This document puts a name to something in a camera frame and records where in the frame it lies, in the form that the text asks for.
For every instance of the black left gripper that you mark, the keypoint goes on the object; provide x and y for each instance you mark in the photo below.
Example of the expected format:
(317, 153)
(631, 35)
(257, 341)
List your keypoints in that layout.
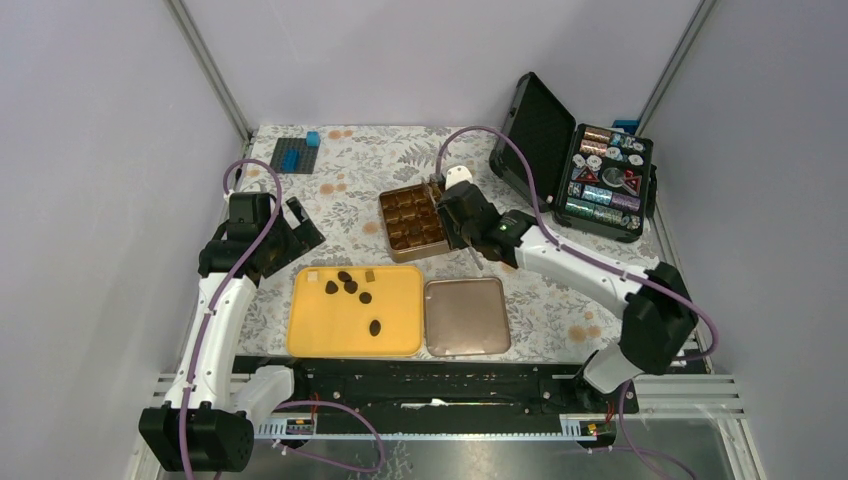
(301, 237)

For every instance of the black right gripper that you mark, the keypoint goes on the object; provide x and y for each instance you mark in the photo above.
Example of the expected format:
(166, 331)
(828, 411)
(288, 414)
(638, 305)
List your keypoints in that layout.
(453, 240)

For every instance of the rose gold tin lid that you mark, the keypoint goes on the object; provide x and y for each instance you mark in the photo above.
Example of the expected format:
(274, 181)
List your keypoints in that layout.
(466, 317)

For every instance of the dark leaf chocolate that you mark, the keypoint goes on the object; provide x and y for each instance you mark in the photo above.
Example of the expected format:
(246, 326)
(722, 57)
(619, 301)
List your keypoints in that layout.
(331, 287)
(375, 328)

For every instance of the white handled metal tongs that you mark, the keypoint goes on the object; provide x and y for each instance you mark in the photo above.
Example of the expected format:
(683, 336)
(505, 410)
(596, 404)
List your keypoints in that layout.
(475, 258)

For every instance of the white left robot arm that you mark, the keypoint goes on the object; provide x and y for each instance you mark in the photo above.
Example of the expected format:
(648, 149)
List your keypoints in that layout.
(200, 425)

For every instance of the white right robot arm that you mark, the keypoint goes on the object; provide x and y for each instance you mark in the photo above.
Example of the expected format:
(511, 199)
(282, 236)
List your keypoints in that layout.
(656, 314)

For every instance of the gold chocolate box tin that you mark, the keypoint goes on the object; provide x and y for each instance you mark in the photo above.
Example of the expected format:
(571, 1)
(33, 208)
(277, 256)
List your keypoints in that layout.
(413, 205)

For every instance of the blue lego brick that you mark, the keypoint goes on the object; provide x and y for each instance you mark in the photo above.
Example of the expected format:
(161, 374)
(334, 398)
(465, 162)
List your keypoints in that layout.
(290, 161)

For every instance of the dark grey lego baseplate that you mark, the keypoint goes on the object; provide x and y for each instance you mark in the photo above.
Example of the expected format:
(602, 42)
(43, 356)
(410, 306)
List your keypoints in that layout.
(308, 156)

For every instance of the floral patterned table mat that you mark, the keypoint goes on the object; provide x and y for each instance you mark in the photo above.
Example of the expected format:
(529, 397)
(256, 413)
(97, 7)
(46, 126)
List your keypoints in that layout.
(549, 322)

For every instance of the blue lego cube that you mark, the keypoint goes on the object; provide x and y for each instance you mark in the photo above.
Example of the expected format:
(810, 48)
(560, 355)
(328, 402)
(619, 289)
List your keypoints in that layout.
(313, 139)

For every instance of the yellow plastic tray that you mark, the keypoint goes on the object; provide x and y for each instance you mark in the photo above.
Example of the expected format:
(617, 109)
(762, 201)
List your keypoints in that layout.
(336, 326)

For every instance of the black open carrying case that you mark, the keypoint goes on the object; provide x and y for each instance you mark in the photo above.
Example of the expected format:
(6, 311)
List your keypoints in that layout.
(590, 178)

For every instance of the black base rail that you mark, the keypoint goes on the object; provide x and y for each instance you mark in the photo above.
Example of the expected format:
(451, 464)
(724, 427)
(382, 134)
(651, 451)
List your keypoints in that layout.
(377, 383)

